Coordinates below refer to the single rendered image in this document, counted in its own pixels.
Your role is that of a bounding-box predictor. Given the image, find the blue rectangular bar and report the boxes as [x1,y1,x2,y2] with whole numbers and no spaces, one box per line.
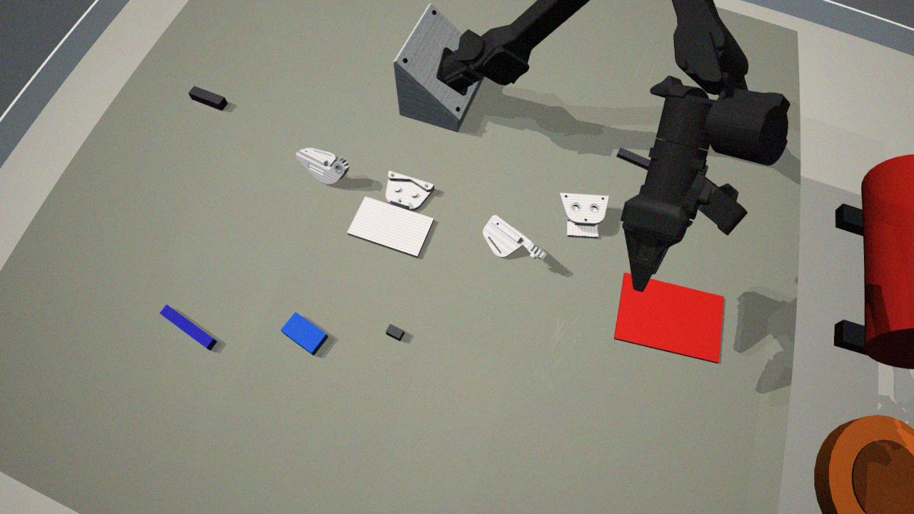
[160,305,217,351]

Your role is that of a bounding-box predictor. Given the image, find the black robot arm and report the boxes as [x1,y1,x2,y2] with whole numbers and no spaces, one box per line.
[436,0,790,236]

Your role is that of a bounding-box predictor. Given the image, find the red flat plate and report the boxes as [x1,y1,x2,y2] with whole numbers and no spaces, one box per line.
[614,273,724,363]

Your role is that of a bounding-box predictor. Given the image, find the blue rectangular block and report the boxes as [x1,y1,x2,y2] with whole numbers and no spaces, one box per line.
[281,312,328,356]

